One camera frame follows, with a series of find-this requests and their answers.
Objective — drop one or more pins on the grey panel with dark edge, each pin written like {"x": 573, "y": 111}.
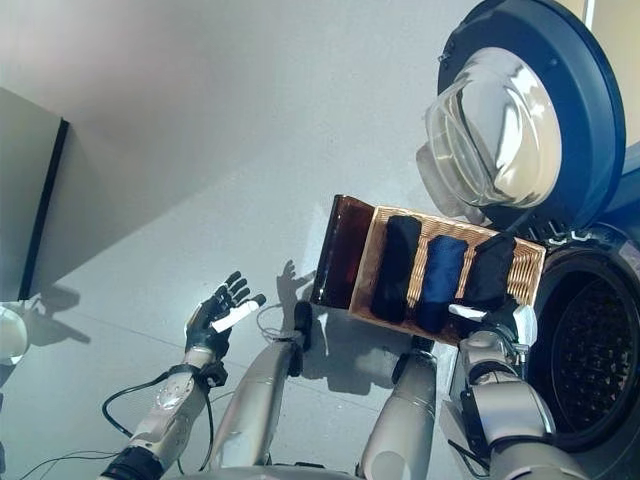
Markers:
{"x": 30, "y": 200}

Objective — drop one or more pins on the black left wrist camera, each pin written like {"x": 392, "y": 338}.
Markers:
{"x": 212, "y": 376}

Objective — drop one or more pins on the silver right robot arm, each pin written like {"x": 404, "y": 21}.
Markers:
{"x": 500, "y": 400}

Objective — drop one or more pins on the large woven wicker basket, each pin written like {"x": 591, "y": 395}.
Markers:
{"x": 525, "y": 270}

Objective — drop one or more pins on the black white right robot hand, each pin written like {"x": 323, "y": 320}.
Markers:
{"x": 525, "y": 325}

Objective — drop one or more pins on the dark grey washing machine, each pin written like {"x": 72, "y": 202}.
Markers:
{"x": 590, "y": 325}

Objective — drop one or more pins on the white round object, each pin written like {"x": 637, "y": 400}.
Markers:
{"x": 10, "y": 330}

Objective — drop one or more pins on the round glass washer door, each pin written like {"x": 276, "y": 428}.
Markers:
{"x": 590, "y": 100}

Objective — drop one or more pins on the white counter cabinet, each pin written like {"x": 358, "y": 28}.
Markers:
{"x": 615, "y": 25}

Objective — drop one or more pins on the blue cloth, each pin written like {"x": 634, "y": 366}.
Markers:
{"x": 440, "y": 280}

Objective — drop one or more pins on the silver right robot leg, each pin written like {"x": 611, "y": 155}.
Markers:
{"x": 405, "y": 400}

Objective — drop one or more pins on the black cloth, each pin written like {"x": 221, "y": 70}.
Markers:
{"x": 395, "y": 270}
{"x": 490, "y": 275}

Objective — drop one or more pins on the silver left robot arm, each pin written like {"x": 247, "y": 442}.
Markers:
{"x": 170, "y": 400}

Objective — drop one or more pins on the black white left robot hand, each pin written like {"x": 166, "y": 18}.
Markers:
{"x": 205, "y": 325}

